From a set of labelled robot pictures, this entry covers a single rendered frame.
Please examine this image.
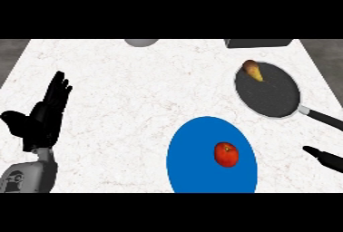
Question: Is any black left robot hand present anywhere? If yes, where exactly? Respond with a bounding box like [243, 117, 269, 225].
[0, 71, 73, 153]

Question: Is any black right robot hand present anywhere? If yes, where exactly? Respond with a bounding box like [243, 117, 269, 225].
[301, 145, 343, 174]

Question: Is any dark grey frying pan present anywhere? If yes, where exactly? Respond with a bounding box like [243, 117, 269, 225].
[233, 61, 343, 132]

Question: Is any blue oval plate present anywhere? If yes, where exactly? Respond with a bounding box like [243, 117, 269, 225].
[164, 116, 258, 194]

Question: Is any yellow brown pear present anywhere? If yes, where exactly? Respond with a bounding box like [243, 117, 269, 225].
[240, 59, 264, 82]

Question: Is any red apple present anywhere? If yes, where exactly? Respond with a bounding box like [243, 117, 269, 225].
[212, 141, 239, 169]

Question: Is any grey round object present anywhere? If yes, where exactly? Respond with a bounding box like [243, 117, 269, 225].
[122, 39, 161, 48]

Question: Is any dark grey box appliance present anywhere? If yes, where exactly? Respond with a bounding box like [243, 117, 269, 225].
[221, 39, 292, 49]

